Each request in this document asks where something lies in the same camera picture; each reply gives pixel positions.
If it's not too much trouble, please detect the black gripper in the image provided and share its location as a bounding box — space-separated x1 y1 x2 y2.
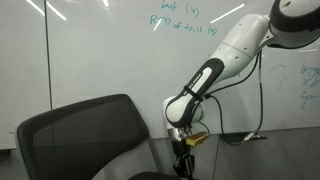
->
171 140 195 180

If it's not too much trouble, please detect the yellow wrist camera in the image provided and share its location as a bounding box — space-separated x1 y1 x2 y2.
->
186 132 209 147

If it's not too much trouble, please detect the black office chair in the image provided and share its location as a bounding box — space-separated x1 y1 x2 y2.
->
16 93 188 180

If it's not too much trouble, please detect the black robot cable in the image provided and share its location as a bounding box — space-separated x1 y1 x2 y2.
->
189 49 265 147

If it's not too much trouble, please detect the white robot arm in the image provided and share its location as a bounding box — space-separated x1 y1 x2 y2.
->
163 0 320 180

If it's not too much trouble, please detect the large wall whiteboard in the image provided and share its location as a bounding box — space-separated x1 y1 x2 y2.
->
0 0 320 149

